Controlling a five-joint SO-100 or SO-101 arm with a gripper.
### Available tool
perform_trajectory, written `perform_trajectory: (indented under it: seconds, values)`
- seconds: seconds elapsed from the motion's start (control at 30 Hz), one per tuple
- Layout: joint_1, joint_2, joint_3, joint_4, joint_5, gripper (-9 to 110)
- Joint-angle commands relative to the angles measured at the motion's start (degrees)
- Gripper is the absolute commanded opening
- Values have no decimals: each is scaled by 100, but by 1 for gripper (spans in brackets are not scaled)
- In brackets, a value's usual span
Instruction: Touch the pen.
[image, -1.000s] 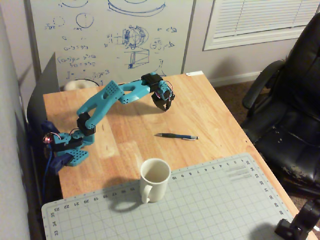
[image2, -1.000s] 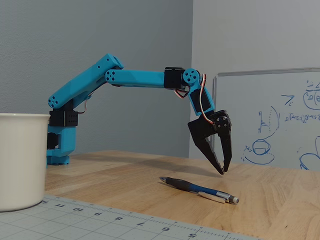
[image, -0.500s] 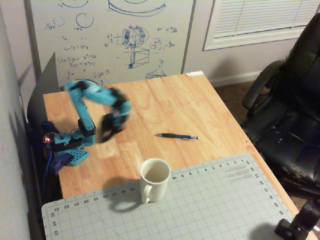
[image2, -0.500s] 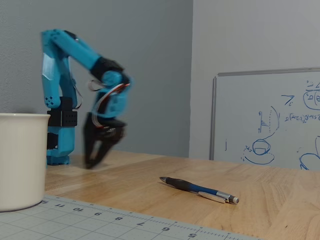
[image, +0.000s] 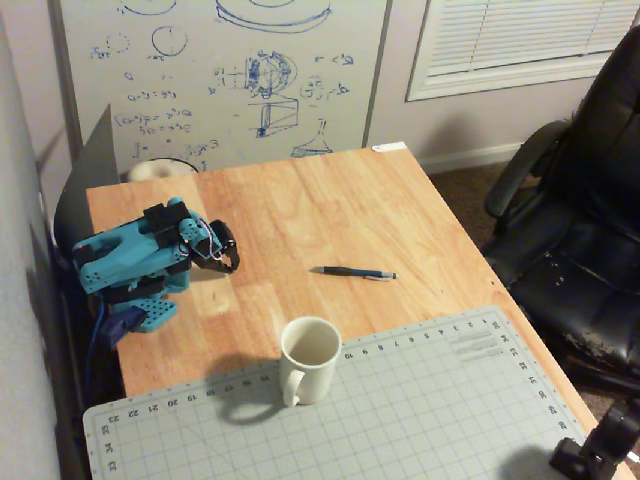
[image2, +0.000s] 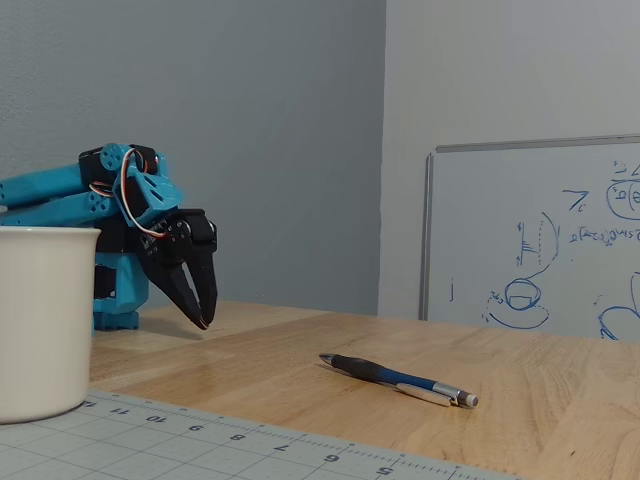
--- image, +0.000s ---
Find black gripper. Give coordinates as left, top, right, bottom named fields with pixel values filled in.
left=193, top=219, right=242, bottom=274

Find blue and black pen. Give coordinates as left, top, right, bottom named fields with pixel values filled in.
left=313, top=265, right=399, bottom=283

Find white round roll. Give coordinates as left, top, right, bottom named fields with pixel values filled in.
left=128, top=157, right=199, bottom=183

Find dark blue table clamp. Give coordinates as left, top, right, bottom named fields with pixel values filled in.
left=96, top=306, right=147, bottom=349

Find whiteboard with blue drawings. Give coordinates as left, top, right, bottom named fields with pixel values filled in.
left=48, top=0, right=394, bottom=175

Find cream ceramic mug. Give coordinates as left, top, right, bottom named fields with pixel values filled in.
left=278, top=315, right=344, bottom=408

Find black flat panel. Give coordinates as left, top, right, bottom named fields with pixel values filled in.
left=53, top=103, right=122, bottom=252

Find grey cutting mat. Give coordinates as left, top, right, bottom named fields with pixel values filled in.
left=82, top=305, right=600, bottom=480

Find white baseboard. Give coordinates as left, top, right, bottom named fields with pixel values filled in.
left=418, top=141, right=524, bottom=175

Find black leather office chair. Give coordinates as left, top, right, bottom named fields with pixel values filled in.
left=481, top=21, right=640, bottom=390

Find white window blinds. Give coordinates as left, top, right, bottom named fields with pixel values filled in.
left=405, top=0, right=640, bottom=103

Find wrist servo wire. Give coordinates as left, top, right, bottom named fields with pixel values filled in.
left=195, top=218, right=225, bottom=261

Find blue cable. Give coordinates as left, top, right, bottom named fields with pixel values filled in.
left=85, top=298, right=109, bottom=404

